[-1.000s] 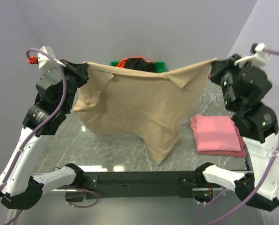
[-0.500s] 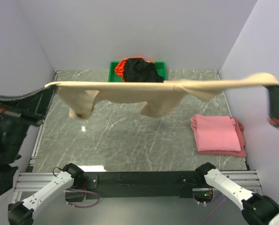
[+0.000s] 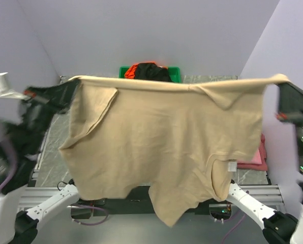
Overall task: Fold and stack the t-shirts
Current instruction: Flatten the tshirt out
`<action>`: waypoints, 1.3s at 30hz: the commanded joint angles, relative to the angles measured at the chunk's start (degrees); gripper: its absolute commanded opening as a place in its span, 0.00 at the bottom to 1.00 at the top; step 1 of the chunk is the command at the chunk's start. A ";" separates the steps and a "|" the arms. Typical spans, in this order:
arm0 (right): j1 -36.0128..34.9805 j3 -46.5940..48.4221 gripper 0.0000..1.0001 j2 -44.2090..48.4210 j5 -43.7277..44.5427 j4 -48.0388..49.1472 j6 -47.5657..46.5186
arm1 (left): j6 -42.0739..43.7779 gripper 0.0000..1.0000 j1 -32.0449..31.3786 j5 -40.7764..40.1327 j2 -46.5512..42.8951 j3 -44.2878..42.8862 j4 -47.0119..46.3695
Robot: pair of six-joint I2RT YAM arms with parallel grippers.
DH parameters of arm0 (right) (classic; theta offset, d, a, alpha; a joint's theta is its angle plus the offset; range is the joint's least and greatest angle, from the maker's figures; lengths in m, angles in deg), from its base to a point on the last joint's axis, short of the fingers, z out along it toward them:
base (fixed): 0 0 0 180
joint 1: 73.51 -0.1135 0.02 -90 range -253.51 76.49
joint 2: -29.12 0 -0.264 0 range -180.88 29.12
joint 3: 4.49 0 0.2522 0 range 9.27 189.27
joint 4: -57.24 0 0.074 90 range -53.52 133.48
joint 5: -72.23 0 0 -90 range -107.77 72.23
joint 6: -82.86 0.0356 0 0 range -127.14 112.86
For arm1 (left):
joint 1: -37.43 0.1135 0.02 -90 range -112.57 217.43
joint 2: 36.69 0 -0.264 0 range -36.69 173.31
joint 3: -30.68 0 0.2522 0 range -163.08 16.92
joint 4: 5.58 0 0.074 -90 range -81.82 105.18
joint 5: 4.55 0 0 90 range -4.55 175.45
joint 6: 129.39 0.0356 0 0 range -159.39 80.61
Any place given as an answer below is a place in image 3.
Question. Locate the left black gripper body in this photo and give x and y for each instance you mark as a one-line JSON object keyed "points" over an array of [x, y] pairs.
{"points": [[39, 116]]}

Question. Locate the beige t shirt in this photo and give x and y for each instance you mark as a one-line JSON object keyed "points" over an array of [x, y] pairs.
{"points": [[179, 138]]}

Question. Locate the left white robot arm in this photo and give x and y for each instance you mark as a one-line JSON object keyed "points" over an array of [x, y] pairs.
{"points": [[18, 143]]}

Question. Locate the light pink folded t shirt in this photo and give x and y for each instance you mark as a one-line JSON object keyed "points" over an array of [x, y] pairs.
{"points": [[257, 160]]}

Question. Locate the orange t shirt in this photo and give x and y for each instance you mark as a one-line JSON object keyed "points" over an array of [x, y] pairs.
{"points": [[130, 72]]}

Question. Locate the dark pink folded t shirt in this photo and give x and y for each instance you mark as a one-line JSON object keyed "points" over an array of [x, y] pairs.
{"points": [[263, 166]]}

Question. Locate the black t shirt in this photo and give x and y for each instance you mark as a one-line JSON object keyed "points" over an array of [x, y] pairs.
{"points": [[152, 72]]}

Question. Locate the green plastic bin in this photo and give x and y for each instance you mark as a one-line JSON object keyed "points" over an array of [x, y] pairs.
{"points": [[174, 73]]}

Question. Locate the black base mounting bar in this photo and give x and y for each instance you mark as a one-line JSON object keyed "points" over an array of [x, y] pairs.
{"points": [[137, 202]]}

